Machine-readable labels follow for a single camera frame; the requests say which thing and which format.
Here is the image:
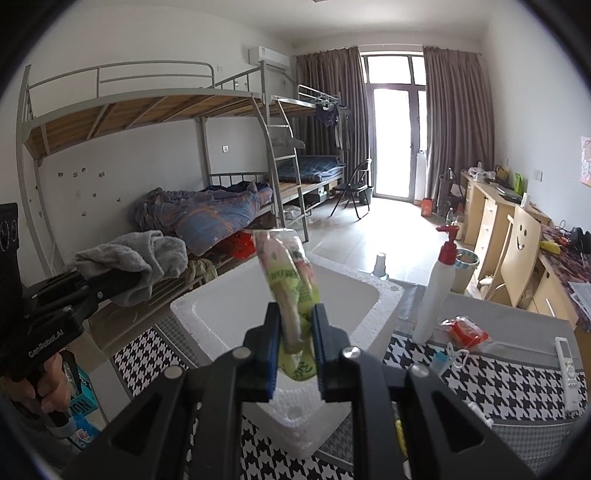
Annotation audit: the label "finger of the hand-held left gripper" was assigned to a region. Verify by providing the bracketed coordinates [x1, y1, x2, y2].
[69, 272, 155, 320]
[21, 267, 93, 303]

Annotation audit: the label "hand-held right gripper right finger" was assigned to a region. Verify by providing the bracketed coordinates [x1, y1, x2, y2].
[311, 302, 539, 480]

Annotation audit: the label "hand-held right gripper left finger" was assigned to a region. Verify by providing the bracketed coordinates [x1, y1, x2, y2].
[62, 302, 282, 480]

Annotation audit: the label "white foam box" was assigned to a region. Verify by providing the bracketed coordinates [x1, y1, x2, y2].
[170, 251, 404, 457]

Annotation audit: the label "green pink snack packet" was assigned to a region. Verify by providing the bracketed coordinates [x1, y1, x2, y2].
[252, 228, 321, 384]

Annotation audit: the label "light blue tube with cord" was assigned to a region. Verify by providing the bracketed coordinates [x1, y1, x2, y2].
[431, 348, 469, 374]

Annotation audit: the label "person's left hand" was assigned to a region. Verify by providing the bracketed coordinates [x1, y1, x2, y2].
[0, 351, 75, 416]

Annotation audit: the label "grey towel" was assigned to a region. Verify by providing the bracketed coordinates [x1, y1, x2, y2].
[74, 231, 188, 308]

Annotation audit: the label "blue printed carton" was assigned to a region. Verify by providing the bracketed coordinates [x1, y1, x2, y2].
[65, 364, 102, 448]

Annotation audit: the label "red plastic bag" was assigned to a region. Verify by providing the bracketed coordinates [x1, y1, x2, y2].
[226, 231, 257, 259]

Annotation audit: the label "blue plaid quilt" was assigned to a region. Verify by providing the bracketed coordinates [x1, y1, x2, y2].
[131, 182, 273, 254]

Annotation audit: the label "white pump bottle red top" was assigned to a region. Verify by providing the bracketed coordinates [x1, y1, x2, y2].
[412, 225, 462, 344]

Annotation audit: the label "red snack packet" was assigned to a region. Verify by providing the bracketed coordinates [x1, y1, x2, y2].
[438, 316, 490, 349]

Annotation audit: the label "metal trash bin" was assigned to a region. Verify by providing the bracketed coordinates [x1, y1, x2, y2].
[452, 248, 481, 294]

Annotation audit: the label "grey metal bunk bed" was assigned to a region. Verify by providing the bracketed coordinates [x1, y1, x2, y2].
[16, 60, 310, 278]
[268, 83, 352, 217]

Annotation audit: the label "black folding chair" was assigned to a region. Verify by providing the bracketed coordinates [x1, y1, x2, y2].
[329, 159, 374, 220]

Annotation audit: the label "houndstooth tablecloth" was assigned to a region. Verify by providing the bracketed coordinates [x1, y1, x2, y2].
[111, 286, 583, 480]

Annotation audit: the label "blue plaid mattress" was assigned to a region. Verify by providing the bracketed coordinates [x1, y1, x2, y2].
[277, 154, 345, 183]

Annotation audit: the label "tall white roll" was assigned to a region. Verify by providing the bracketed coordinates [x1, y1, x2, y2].
[414, 150, 428, 201]

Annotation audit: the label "long wooden desk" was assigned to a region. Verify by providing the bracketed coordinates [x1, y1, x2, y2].
[459, 171, 591, 333]

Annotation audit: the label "wooden chair with smiley face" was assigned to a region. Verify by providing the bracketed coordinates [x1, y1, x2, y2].
[478, 205, 543, 308]

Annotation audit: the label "glass balcony door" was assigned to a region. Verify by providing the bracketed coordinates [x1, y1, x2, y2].
[360, 51, 430, 201]

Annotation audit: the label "dark hanging clothes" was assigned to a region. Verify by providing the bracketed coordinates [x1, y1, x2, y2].
[314, 104, 352, 148]

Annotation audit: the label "brown curtain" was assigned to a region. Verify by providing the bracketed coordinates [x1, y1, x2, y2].
[422, 45, 483, 201]
[295, 46, 375, 185]

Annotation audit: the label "white remote control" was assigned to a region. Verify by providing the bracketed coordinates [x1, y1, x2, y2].
[554, 336, 583, 414]

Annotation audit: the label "printed papers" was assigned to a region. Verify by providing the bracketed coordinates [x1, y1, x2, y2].
[570, 279, 591, 319]

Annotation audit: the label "black headphones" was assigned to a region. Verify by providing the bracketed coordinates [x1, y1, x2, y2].
[569, 226, 591, 254]

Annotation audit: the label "white air conditioner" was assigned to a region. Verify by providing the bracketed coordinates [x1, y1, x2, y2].
[247, 45, 291, 70]

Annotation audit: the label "wall poster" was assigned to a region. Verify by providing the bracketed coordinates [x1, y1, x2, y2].
[579, 136, 591, 188]

